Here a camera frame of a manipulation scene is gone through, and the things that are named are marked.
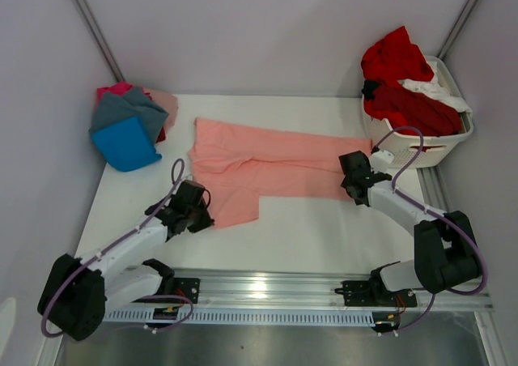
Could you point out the black garment in basket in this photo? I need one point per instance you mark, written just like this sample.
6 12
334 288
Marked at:
369 89

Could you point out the pale pink folded shirt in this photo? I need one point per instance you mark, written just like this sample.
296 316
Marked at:
166 101

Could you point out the white shirt in basket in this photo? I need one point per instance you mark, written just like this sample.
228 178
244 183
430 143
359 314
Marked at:
436 92

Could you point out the white slotted cable duct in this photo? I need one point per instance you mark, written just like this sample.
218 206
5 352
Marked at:
263 317

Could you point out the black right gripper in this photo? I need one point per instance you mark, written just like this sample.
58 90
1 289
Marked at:
344 183

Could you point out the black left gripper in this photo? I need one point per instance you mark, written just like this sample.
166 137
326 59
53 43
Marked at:
205 221

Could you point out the grey blue folded shirt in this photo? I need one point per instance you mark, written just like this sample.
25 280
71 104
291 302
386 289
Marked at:
112 109

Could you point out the red folded shirt in stack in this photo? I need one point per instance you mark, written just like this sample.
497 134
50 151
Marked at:
162 136

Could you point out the right aluminium corner post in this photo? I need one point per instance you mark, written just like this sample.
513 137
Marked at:
457 27

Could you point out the aluminium corner post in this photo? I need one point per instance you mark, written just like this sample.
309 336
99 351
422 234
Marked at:
87 16
457 27

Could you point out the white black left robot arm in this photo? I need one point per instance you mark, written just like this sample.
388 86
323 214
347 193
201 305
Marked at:
81 291

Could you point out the left aluminium corner post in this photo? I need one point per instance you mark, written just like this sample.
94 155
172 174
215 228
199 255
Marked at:
87 16

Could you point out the dark red shirt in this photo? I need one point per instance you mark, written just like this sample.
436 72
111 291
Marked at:
402 107

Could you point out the bright red shirt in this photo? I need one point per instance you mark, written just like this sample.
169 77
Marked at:
394 58

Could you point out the salmon pink t shirt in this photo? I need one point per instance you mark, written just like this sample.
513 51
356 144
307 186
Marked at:
241 164

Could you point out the magenta folded shirt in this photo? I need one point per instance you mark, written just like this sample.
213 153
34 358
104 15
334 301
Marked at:
117 89

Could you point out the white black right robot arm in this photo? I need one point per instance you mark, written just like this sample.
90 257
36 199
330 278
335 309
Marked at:
445 251

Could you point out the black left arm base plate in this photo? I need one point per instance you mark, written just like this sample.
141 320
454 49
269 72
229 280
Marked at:
176 290

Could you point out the blue folded t shirt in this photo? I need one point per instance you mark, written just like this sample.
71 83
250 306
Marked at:
126 145

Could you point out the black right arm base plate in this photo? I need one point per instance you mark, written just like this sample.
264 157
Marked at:
373 293

